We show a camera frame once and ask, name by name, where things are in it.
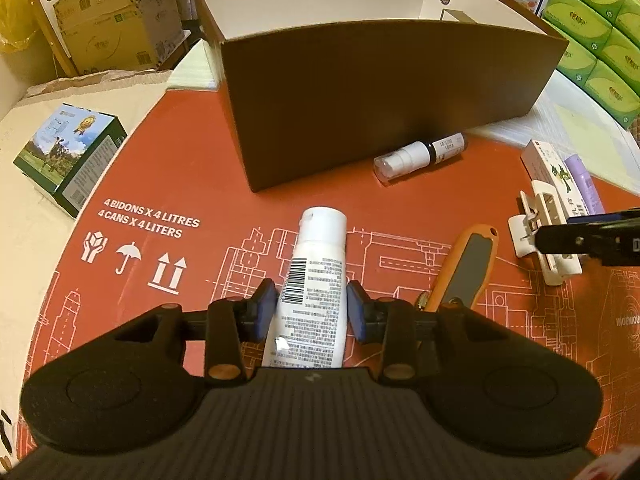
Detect yellow plastic bag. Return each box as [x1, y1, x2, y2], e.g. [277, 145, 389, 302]
[0, 0, 51, 53]

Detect green printed box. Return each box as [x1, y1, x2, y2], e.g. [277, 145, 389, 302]
[13, 104, 128, 218]

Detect brown storage box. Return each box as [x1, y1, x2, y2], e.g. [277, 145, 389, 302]
[191, 0, 571, 193]

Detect white medicine box green figure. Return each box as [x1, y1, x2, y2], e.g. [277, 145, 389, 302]
[520, 139, 588, 218]

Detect pale checked cloth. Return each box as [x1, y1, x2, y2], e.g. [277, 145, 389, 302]
[470, 70, 640, 201]

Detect cream printed bedsheet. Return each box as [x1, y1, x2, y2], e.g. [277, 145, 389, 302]
[0, 67, 186, 411]

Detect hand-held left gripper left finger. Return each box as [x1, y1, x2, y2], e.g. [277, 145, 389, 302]
[107, 280, 278, 386]

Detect amber bottle white cap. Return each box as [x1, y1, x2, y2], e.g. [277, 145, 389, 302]
[373, 131, 470, 185]

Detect white squeeze tube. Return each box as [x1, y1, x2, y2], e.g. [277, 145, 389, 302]
[260, 206, 348, 371]

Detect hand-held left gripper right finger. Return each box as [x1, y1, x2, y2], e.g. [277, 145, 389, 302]
[346, 280, 521, 386]

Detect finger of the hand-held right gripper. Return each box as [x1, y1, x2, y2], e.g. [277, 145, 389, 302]
[535, 219, 608, 257]
[582, 208, 640, 230]

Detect orange utility knife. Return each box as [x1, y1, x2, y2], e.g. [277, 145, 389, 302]
[415, 224, 499, 316]

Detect folded cardboard boxes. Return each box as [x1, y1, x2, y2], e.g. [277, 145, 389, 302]
[52, 0, 193, 73]

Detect stack of green tissue packs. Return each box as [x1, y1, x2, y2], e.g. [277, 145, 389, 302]
[542, 0, 640, 128]

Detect purple tube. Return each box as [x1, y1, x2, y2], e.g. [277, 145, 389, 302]
[562, 155, 606, 216]

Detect white plastic clip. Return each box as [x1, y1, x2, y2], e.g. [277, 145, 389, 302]
[507, 180, 583, 286]

